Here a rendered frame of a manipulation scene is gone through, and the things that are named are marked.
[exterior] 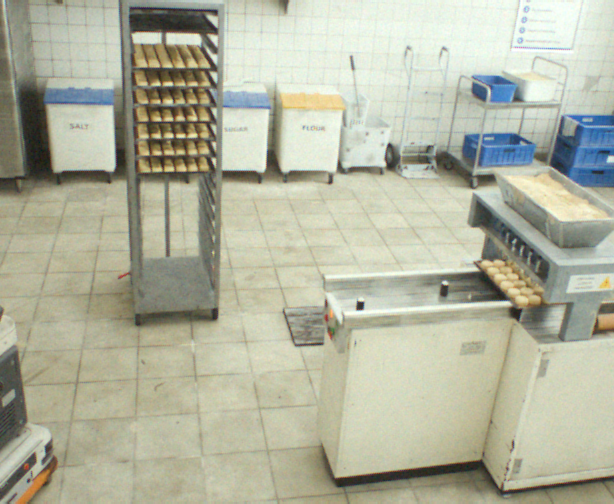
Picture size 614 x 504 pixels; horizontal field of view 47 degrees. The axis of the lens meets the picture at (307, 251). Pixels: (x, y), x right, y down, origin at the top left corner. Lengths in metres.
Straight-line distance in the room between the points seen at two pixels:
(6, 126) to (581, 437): 4.55
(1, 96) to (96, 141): 0.82
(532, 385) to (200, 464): 1.48
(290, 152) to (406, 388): 3.66
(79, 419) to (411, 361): 1.64
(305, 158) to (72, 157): 1.96
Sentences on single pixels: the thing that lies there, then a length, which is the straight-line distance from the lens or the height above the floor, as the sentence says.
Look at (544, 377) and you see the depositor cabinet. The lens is 3.01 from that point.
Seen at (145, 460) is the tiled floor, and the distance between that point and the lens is 3.40.
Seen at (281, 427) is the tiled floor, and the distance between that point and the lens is 3.55.
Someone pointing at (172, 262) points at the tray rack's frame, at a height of 0.15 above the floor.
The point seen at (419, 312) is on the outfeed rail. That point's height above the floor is 0.89.
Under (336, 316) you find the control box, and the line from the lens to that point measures 2.82.
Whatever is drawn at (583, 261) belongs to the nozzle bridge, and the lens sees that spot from 2.80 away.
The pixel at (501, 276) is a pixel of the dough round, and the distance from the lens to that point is 3.13.
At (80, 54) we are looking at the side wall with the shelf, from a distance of 6.67.
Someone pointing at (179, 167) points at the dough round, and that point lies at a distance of 3.87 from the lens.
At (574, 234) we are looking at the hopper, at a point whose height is 1.25.
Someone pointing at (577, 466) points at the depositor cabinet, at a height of 0.16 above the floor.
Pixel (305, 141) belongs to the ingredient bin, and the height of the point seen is 0.40.
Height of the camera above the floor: 2.30
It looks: 26 degrees down
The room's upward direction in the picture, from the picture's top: 5 degrees clockwise
